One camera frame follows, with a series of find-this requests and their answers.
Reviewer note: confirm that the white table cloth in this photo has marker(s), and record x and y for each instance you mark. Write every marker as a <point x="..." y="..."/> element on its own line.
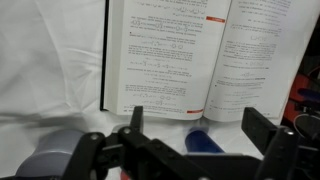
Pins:
<point x="50" y="66"/>

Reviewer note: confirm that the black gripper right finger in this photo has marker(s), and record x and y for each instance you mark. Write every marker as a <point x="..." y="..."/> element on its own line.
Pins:
<point x="286" y="156"/>

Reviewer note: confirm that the blue plastic cup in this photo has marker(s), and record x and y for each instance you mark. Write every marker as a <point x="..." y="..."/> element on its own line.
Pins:
<point x="200" y="141"/>

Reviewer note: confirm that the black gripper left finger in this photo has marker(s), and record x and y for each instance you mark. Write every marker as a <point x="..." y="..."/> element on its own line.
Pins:
<point x="133" y="156"/>

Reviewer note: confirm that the open book white pages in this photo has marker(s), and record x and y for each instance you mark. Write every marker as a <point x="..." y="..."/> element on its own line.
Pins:
<point x="160" y="66"/>

